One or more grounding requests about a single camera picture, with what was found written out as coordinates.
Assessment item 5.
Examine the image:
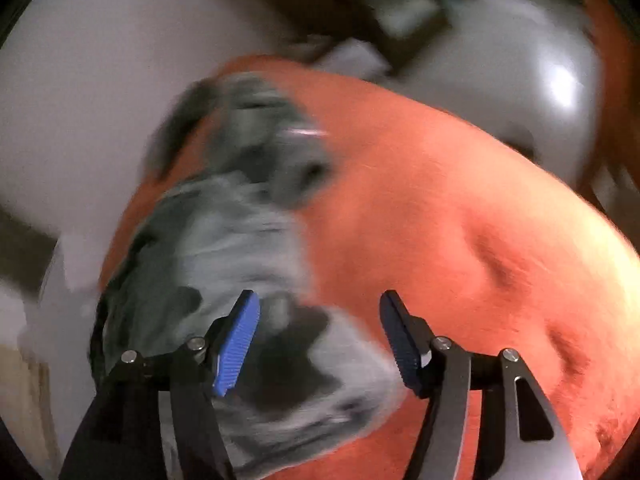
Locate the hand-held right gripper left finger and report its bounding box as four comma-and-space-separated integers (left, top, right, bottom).
59, 289, 262, 480

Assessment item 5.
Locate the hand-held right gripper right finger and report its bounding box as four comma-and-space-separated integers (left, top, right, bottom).
379, 289, 586, 480

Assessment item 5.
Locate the grey fleece cloth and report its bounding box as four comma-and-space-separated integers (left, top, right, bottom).
90, 72, 416, 480

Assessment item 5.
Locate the orange blanket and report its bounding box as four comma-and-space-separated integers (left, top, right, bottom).
97, 55, 640, 480

